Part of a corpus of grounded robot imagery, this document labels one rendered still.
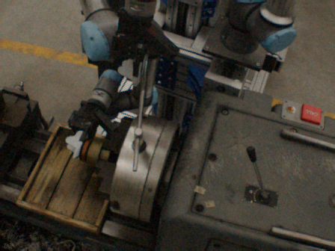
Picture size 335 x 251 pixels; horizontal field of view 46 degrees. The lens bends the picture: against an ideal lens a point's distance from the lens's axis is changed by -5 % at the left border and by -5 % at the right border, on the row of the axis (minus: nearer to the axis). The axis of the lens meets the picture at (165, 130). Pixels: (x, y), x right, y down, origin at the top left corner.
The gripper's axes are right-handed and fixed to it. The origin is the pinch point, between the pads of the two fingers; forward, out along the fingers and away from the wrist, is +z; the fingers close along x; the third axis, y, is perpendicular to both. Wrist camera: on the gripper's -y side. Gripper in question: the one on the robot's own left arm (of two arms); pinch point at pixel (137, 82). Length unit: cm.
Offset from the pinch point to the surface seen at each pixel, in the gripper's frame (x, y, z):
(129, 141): 8.2, -1.9, 13.7
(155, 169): 12.6, -11.0, 16.6
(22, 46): -154, 130, 98
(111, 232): 11, 0, 53
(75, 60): -153, 85, 97
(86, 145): 3.1, 12.6, 24.8
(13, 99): -19, 52, 34
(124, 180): 15.7, -3.6, 21.0
